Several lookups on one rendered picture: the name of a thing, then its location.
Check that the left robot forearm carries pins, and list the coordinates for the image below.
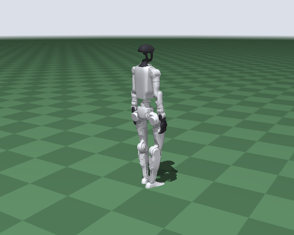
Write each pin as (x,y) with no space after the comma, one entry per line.
(134,102)

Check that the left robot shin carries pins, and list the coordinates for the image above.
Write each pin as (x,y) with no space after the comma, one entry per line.
(144,160)

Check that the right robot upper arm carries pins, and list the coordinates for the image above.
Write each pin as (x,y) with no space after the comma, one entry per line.
(155,75)

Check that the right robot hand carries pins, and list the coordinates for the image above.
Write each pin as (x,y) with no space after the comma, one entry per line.
(163,124)

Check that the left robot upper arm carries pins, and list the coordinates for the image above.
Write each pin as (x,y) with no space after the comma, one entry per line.
(133,80)

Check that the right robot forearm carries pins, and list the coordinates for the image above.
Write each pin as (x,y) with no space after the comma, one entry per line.
(159,105)

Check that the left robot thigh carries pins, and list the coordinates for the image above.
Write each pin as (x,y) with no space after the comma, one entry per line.
(141,126)

